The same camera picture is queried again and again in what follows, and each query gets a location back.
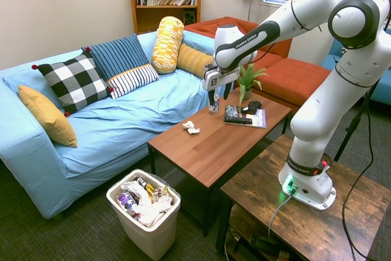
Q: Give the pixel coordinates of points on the black tripod stand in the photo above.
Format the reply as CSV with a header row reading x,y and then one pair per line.
x,y
351,126

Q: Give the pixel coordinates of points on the mustard yellow square pillow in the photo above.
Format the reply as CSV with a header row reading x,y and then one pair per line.
x,y
49,117

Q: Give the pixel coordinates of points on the beige plastic trash bin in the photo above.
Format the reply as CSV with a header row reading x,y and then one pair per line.
x,y
152,236

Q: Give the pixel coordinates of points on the yellow patterned bolster pillow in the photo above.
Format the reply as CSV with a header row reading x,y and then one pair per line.
x,y
166,45

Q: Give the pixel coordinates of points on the wooden bookshelf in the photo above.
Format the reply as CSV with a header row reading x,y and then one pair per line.
x,y
165,18

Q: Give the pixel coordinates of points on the clear water bottle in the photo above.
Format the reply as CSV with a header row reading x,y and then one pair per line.
x,y
216,108

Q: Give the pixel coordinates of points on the blue striped pillow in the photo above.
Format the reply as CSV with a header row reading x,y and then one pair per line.
x,y
117,54

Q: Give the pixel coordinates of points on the rustic wooden robot table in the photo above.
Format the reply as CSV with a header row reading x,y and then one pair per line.
x,y
305,224

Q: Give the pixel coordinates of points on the white tissue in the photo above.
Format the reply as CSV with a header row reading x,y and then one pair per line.
x,y
191,127

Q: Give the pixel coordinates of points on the black remote control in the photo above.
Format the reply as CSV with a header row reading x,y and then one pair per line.
x,y
233,114

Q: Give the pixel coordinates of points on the light blue sofa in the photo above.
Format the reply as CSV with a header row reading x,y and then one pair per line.
x,y
122,126

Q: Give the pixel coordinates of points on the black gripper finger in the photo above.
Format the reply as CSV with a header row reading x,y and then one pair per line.
x,y
228,90
212,98

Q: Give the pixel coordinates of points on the black white checkered pillow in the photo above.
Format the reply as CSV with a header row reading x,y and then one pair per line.
x,y
74,80

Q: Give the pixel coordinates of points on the black speaker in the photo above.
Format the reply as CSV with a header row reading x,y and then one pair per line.
x,y
189,17

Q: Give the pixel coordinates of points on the white plastic bag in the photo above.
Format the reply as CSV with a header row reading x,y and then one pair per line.
x,y
149,209

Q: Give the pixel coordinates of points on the white navy striped pillow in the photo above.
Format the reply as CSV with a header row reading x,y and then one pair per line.
x,y
133,79

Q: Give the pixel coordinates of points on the teal sofa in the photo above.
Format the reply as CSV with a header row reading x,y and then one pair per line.
x,y
382,86

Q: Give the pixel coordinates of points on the black game controller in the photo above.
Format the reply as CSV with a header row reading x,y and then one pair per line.
x,y
253,106

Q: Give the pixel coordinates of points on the wooden coffee table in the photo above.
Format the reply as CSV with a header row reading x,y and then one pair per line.
x,y
214,148

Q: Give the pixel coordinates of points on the mustard striped bolster pillow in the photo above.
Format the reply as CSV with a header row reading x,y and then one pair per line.
x,y
192,59

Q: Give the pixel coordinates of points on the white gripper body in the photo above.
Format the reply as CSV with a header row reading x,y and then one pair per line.
x,y
212,80

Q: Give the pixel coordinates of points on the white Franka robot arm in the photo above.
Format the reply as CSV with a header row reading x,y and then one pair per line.
x,y
320,114

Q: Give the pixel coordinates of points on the orange sofa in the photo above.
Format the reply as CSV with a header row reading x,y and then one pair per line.
x,y
293,77

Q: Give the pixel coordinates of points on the small potted green plant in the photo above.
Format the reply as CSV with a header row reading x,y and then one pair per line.
x,y
247,80

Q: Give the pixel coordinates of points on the purple magazine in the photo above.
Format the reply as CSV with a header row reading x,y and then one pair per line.
x,y
259,119

